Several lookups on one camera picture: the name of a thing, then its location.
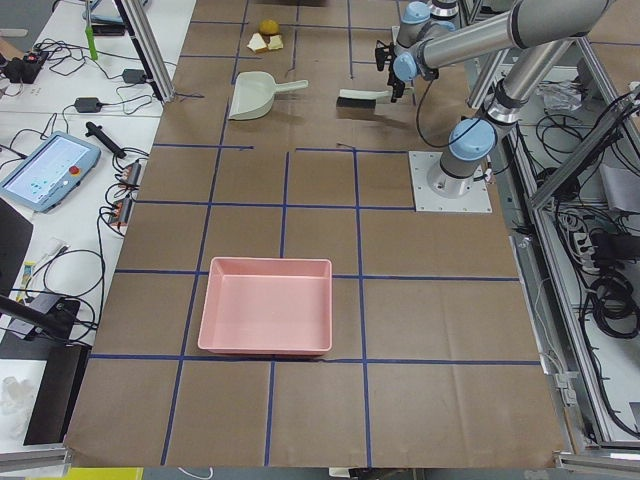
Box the black handle tool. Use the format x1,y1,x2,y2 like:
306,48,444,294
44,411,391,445
85,121,126,159

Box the green handled tool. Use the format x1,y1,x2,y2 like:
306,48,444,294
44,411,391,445
85,0,98,61

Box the black power adapter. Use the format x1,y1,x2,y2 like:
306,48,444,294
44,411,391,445
73,97,103,113
122,69,146,85

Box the aluminium frame post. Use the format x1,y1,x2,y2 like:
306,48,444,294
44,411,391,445
115,0,175,104

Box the crumpled plastic wrap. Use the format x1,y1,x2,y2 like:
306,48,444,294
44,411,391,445
536,81,582,111

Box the coiled black cables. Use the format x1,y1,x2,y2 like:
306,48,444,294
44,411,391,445
579,272,640,341

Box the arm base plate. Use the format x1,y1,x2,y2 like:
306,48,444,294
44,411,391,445
408,151,492,214

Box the torn bread slice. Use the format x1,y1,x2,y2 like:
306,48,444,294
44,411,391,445
267,34,284,51

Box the white hand brush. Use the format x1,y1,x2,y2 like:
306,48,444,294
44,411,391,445
336,89,393,109

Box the white bread slice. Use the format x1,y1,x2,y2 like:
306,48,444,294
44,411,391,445
247,32,269,54

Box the pink plastic tray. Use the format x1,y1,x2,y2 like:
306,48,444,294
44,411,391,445
197,257,333,356

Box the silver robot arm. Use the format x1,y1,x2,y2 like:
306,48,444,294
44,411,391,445
396,0,458,48
375,1,612,192

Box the pale green dustpan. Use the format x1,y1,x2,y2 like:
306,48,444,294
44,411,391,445
229,71,309,121

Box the yellow potato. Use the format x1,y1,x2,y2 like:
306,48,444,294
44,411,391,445
258,19,280,36

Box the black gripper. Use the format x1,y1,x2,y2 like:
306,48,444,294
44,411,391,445
374,41,416,102

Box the blue teach pendant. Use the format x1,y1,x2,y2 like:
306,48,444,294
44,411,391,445
1,131,101,212

